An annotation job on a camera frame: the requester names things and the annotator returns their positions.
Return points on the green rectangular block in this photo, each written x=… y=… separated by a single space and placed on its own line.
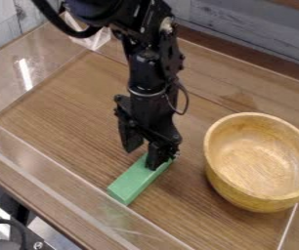
x=135 y=180

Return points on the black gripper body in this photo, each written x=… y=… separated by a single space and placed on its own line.
x=154 y=113

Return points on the black metal bracket with bolt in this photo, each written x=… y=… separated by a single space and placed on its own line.
x=35 y=242

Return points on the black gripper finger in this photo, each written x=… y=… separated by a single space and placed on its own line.
x=131 y=137
x=160 y=154

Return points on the clear acrylic corner bracket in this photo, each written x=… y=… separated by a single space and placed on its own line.
x=96 y=41

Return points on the light wooden bowl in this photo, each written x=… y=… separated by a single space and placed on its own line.
x=251 y=150

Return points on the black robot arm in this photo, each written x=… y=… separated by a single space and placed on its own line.
x=143 y=24

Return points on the clear acrylic front wall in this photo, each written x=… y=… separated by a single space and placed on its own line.
x=96 y=221

